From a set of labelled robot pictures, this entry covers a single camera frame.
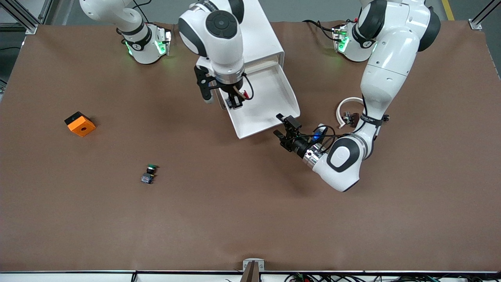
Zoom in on brown table cover sheet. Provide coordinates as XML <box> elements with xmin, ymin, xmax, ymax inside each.
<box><xmin>0</xmin><ymin>21</ymin><xmax>501</xmax><ymax>272</ymax></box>

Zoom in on black base cable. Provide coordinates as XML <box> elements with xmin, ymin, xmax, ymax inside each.
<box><xmin>303</xmin><ymin>19</ymin><xmax>341</xmax><ymax>42</ymax></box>

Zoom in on dark brown small component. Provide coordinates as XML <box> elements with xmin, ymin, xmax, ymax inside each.
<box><xmin>342</xmin><ymin>112</ymin><xmax>360</xmax><ymax>128</ymax></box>

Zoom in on tangled black cables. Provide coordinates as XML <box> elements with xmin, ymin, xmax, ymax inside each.
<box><xmin>284</xmin><ymin>273</ymin><xmax>501</xmax><ymax>282</ymax></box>

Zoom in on orange box with black base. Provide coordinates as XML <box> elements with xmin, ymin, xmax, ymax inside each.
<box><xmin>64</xmin><ymin>111</ymin><xmax>96</xmax><ymax>137</ymax></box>

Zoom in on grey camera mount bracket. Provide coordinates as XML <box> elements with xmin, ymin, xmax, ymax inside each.
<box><xmin>241</xmin><ymin>258</ymin><xmax>265</xmax><ymax>282</ymax></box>

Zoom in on green push button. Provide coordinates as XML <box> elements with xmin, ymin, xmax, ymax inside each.
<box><xmin>141</xmin><ymin>164</ymin><xmax>159</xmax><ymax>184</ymax></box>

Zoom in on white curved plastic ring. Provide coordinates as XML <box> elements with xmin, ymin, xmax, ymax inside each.
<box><xmin>337</xmin><ymin>97</ymin><xmax>366</xmax><ymax>130</ymax></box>

